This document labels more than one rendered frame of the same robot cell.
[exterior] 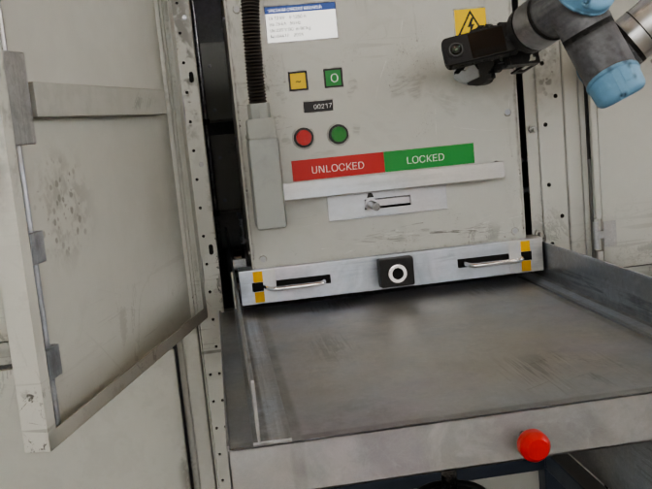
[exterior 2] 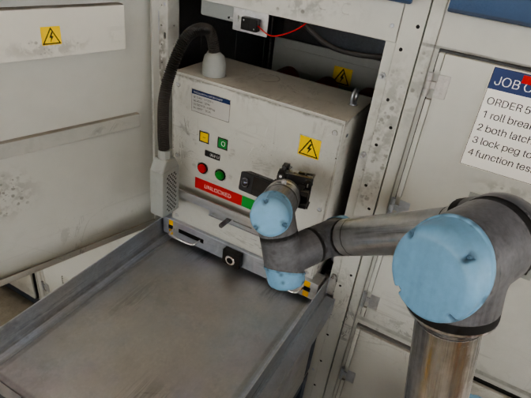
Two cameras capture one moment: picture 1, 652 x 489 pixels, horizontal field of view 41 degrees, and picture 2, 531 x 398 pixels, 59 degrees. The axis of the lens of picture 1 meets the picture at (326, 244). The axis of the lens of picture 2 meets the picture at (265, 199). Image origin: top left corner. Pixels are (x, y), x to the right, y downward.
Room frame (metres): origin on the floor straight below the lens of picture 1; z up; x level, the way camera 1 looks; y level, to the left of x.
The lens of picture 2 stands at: (0.61, -0.76, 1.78)
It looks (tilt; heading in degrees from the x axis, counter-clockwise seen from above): 32 degrees down; 32
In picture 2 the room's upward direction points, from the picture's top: 7 degrees clockwise
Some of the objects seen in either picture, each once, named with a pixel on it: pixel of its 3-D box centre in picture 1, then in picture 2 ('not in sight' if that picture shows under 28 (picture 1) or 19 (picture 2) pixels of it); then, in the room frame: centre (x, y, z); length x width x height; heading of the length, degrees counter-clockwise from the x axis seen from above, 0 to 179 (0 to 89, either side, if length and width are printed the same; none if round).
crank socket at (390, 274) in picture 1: (396, 272); (231, 257); (1.48, -0.12, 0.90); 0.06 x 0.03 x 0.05; 97
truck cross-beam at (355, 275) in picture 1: (391, 269); (239, 251); (1.52, -0.11, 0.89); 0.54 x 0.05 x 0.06; 97
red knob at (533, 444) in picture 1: (530, 442); not in sight; (0.86, -0.19, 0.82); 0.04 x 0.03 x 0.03; 7
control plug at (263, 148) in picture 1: (265, 173); (165, 184); (1.41, 0.09, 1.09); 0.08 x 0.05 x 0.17; 7
